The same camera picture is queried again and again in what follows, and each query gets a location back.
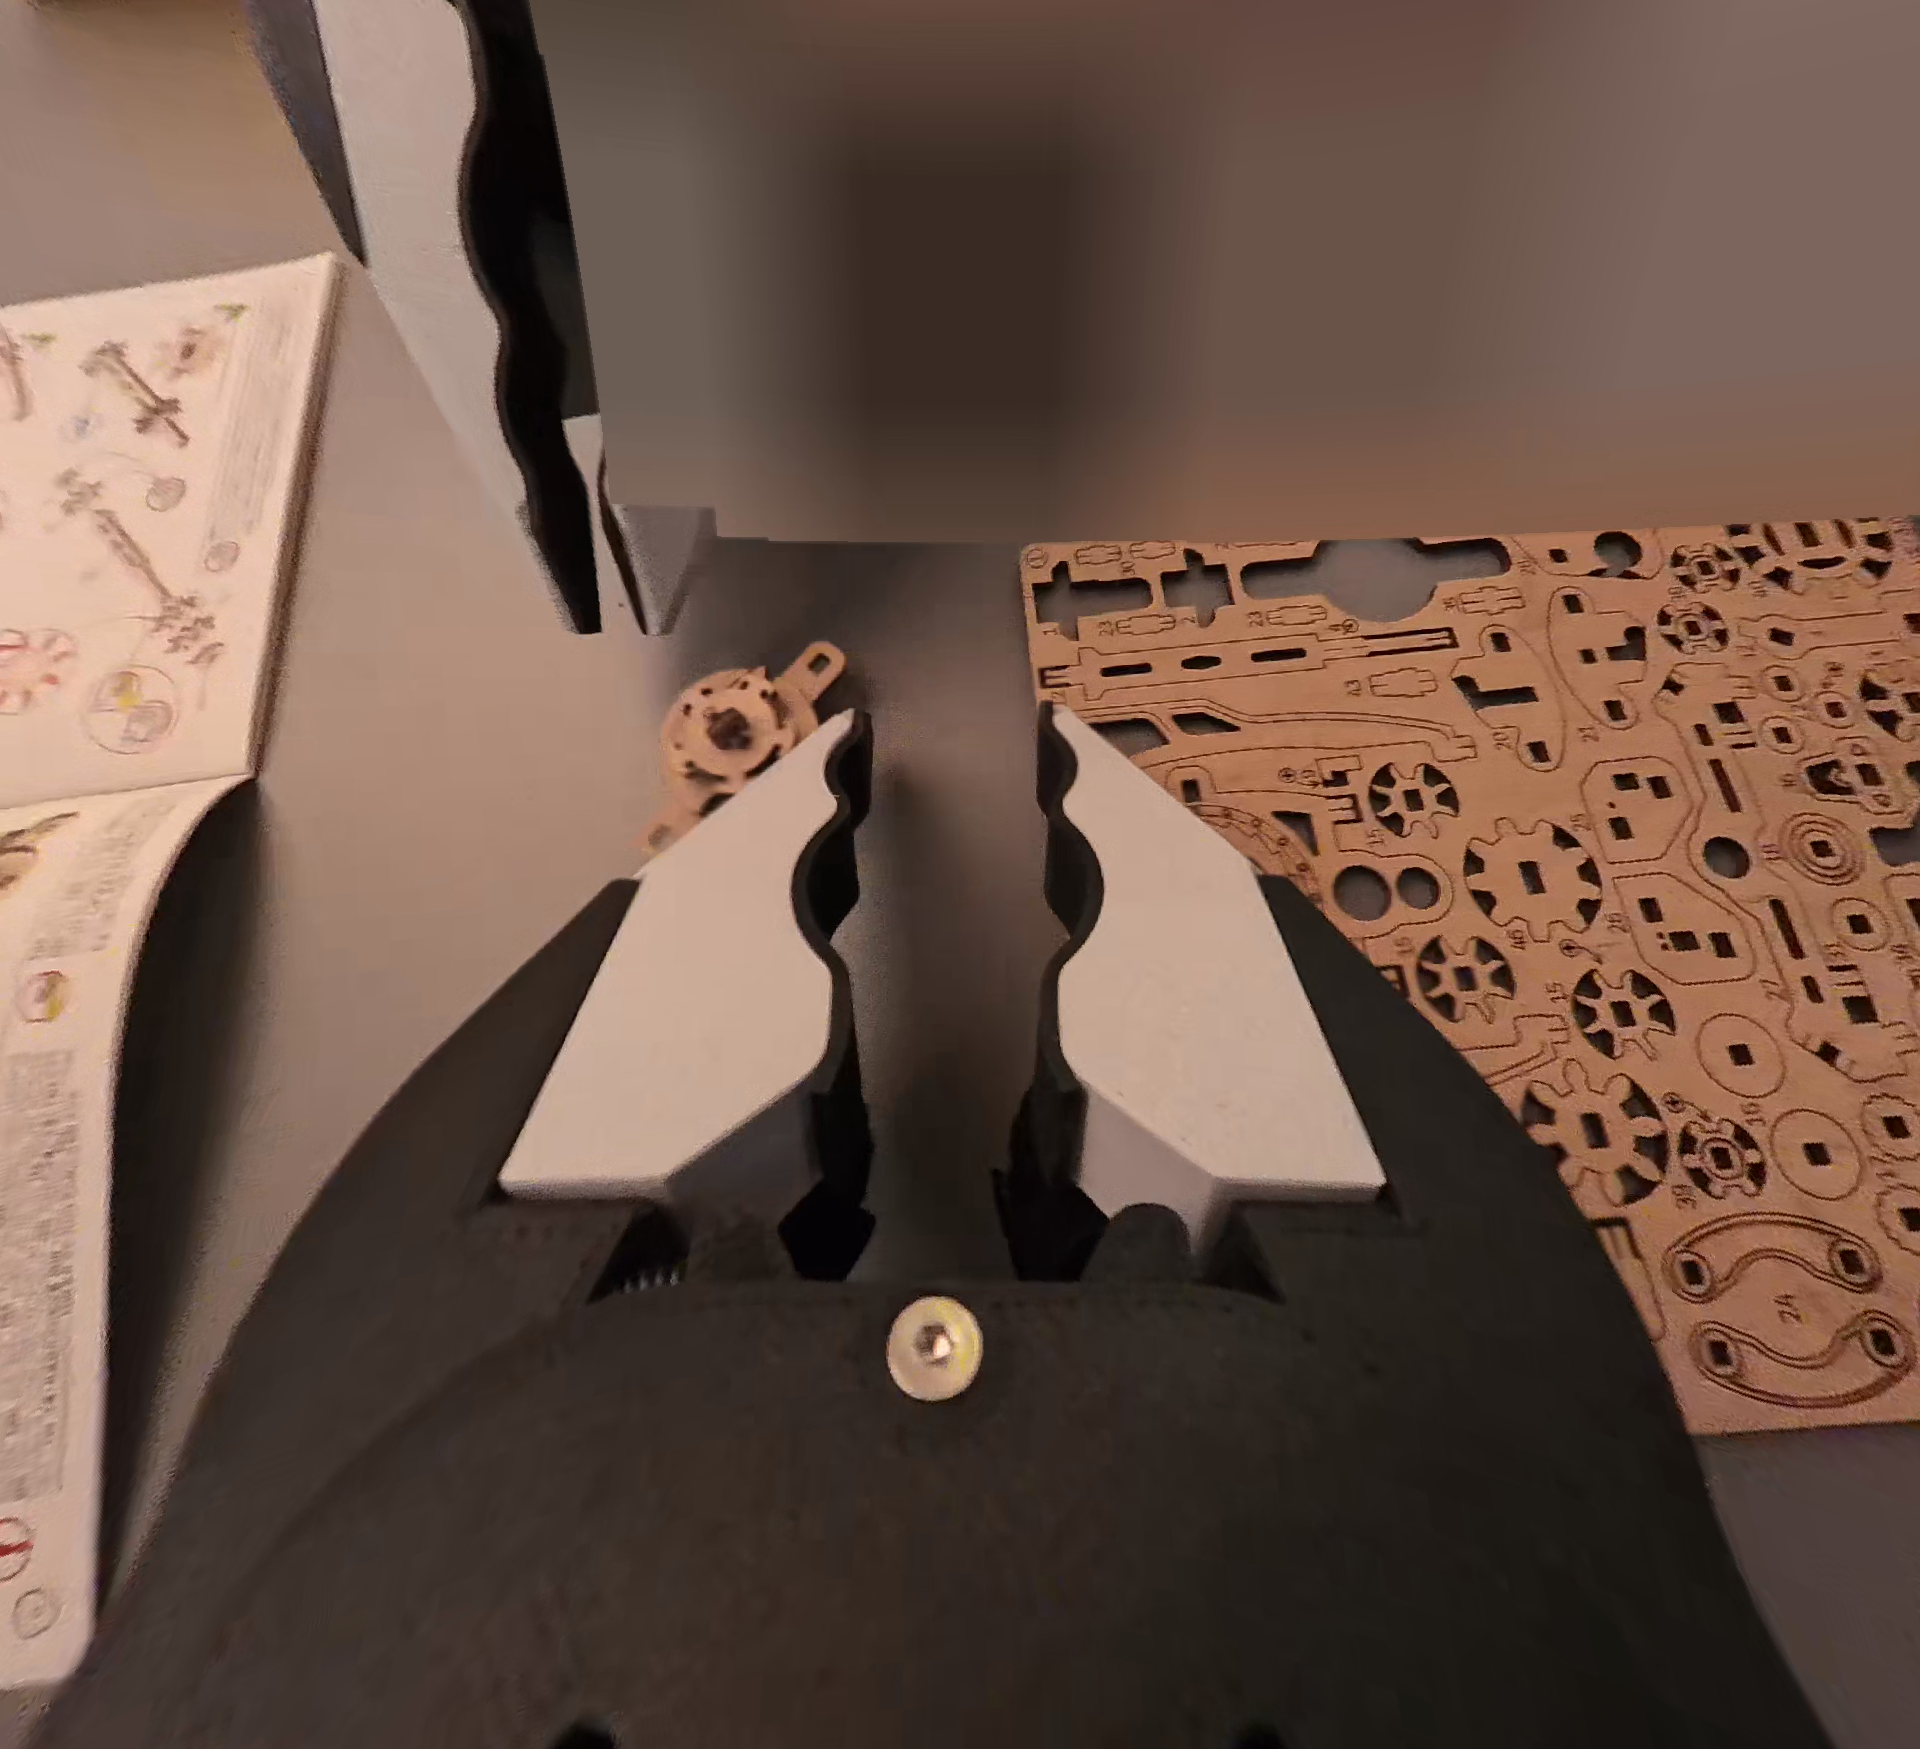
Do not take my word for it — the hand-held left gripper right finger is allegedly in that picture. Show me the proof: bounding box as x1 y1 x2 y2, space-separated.
994 700 1392 1228

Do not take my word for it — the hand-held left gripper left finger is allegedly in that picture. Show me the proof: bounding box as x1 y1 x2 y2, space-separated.
492 708 878 1207

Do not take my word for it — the open instruction booklet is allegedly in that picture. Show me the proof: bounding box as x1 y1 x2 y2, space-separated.
0 253 345 1688

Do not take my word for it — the laser-cut wooden parts sheet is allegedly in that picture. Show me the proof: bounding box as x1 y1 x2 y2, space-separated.
1017 516 1920 1446

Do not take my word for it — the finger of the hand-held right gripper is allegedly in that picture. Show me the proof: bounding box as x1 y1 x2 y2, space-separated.
596 457 722 639
303 0 606 636

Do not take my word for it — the round wooden gear assembly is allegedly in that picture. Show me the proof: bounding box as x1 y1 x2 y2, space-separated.
640 639 852 861

